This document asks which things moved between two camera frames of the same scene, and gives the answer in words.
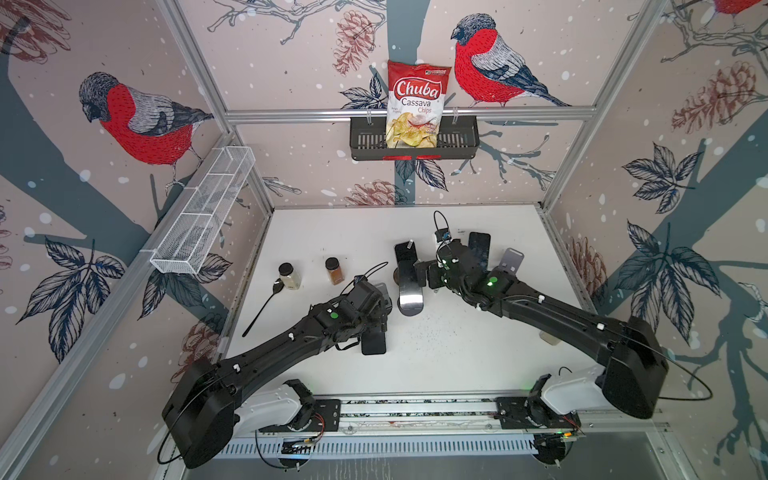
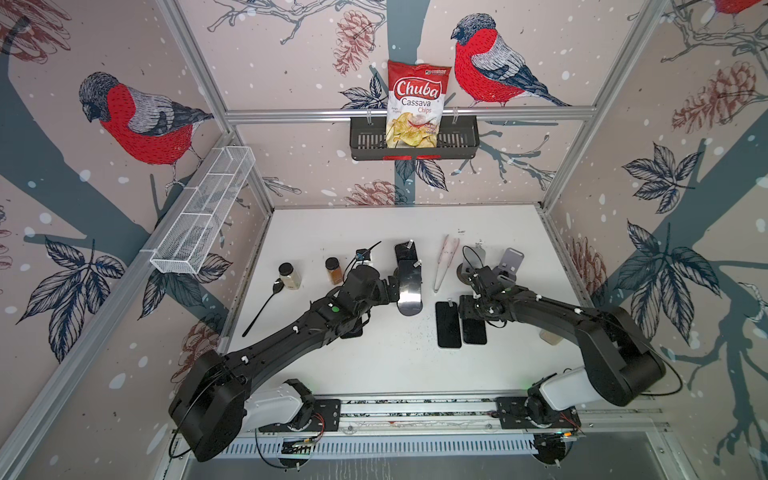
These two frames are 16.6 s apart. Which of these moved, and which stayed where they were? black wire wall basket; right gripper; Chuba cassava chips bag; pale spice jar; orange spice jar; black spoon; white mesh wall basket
Moved: right gripper
Stayed: white mesh wall basket; orange spice jar; black wire wall basket; Chuba cassava chips bag; pale spice jar; black spoon
